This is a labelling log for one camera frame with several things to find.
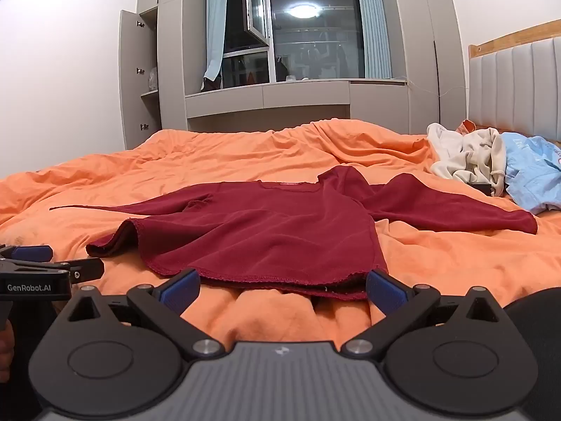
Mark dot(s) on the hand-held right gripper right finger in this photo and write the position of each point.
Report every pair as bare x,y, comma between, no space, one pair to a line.
386,291

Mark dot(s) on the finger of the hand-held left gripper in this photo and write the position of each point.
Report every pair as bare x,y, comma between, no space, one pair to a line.
33,253
90,269

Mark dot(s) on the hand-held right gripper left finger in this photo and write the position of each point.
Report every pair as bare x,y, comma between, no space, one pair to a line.
179,290

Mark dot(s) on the dark red sweater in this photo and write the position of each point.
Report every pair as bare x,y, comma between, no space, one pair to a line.
263,228

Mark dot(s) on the person's left hand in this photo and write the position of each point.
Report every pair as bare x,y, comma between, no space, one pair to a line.
5,355

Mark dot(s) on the orange duvet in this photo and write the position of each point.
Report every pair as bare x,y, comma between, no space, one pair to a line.
131,171

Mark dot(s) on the small black object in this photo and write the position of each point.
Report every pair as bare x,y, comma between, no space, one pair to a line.
480,186

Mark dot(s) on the cream garment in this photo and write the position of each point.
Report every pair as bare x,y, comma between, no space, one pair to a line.
460,153

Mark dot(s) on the small coral cloth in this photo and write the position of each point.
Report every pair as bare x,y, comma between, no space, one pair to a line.
465,126

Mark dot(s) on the light blue garment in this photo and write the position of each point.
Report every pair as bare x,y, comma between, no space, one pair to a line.
530,171

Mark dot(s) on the open grey wardrobe door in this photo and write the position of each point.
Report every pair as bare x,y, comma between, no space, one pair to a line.
130,79

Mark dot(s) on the white object on shelf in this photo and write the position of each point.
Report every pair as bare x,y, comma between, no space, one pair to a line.
152,78

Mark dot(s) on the dark item on windowsill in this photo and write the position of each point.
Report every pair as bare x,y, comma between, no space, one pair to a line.
211,84

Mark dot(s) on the grey padded wooden headboard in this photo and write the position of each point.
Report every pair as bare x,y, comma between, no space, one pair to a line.
512,83

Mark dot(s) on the grey built-in wardrobe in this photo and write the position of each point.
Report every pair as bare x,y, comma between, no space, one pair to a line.
416,44

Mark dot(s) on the long light blue curtain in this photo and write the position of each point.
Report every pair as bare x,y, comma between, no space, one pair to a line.
372,22

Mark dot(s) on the large window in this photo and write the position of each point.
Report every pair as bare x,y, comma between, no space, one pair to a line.
315,30

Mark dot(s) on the short light blue curtain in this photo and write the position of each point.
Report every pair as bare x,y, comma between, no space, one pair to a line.
214,22

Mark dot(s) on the open window sash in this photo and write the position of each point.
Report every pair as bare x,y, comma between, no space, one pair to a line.
256,4

